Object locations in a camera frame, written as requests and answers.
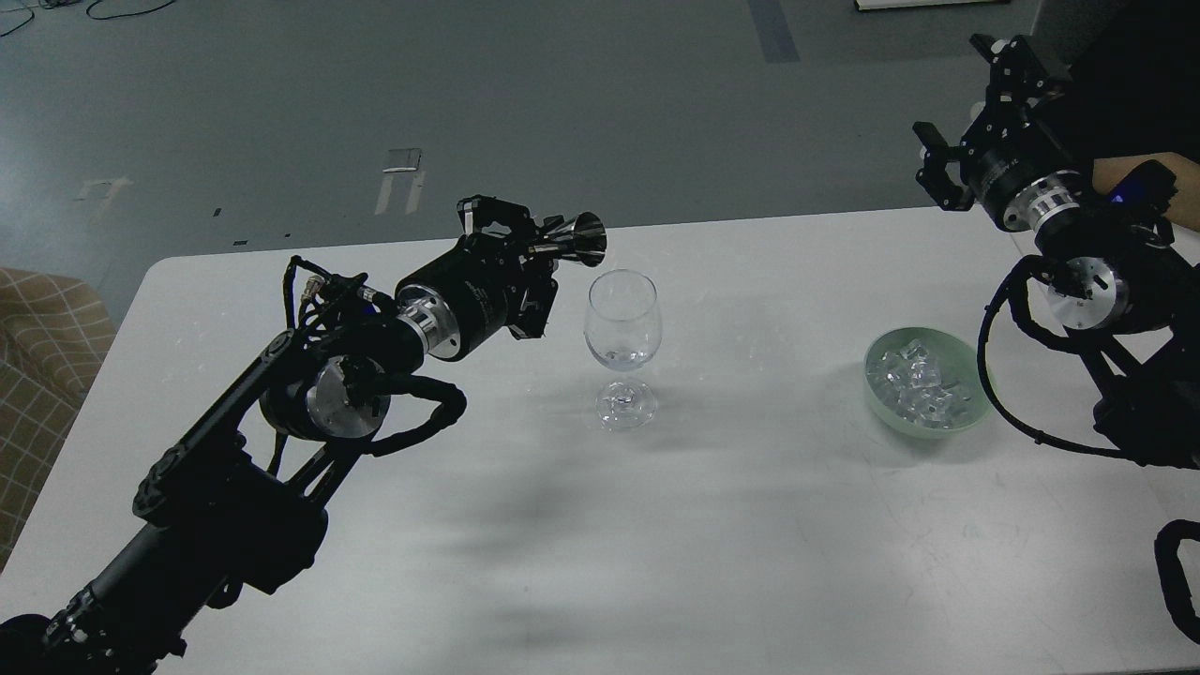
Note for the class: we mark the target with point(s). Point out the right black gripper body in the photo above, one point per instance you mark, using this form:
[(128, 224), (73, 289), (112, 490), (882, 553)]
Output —
[(1019, 174)]

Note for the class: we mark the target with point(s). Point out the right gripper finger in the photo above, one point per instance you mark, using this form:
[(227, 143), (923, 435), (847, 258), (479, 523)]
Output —
[(933, 176), (1027, 82)]

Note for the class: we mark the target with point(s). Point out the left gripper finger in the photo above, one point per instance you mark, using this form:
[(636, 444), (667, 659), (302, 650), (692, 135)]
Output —
[(492, 222), (533, 298)]

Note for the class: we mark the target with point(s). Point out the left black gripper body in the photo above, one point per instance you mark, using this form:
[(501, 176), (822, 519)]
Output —
[(468, 292)]

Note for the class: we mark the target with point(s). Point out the steel double jigger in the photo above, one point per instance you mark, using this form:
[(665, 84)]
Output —
[(580, 239)]

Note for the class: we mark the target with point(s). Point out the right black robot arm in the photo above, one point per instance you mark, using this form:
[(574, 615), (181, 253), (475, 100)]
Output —
[(1105, 283)]

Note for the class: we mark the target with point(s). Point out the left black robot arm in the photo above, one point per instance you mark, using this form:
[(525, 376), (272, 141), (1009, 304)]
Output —
[(241, 499)]

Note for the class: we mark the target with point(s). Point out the clear wine glass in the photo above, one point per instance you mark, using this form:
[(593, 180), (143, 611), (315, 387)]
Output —
[(623, 330)]

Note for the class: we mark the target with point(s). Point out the person in black shirt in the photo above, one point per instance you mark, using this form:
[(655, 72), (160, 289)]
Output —
[(1137, 98)]

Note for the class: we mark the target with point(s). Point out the green bowl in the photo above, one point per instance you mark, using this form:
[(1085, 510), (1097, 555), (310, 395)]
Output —
[(923, 383)]

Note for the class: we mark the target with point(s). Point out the beige checkered sofa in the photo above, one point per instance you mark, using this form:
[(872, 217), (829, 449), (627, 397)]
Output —
[(55, 334)]

